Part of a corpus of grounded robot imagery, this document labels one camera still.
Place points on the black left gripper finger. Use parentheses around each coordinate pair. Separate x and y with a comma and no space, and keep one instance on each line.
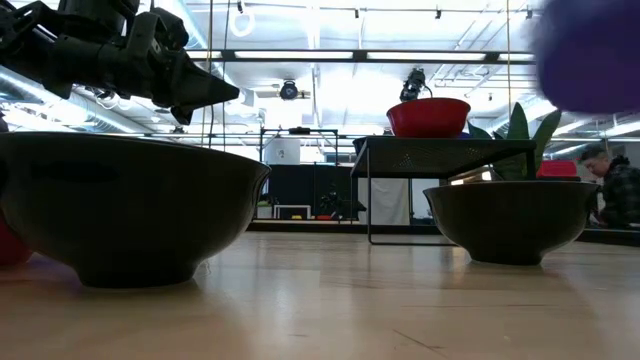
(184,114)
(195,82)

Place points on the patterned mini bowl dark outside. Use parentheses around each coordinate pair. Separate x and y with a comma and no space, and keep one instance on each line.
(125,210)
(510,225)

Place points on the floral mini bowl red outside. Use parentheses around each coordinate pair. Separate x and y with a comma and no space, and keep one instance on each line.
(10,245)
(427,120)

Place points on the blue mini bowl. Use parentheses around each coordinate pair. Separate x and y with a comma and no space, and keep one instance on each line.
(590,55)

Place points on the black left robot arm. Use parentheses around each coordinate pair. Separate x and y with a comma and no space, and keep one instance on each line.
(25,60)

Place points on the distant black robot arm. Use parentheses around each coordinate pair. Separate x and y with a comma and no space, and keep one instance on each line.
(332,202)

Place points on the white box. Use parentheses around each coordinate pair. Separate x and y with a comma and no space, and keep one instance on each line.
(282,152)

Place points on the black cabinet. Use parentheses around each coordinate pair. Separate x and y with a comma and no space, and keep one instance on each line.
(300,185)

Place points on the small white table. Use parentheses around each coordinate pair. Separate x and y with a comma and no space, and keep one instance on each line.
(292,206)

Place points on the white panel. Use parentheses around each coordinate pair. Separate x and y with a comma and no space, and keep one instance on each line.
(387,200)

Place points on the black perforated metal shelf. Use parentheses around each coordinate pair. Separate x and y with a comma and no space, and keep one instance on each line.
(440,157)

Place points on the green snake plant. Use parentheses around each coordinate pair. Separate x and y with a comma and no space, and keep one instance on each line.
(520,125)

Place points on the red container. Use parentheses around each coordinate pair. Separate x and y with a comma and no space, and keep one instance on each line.
(557,168)

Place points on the person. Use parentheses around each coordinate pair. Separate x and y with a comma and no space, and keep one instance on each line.
(620,190)

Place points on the black overhead frame bar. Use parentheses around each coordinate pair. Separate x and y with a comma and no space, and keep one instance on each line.
(360,55)

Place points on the black overhead camera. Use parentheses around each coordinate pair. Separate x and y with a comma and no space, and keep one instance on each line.
(412,85)

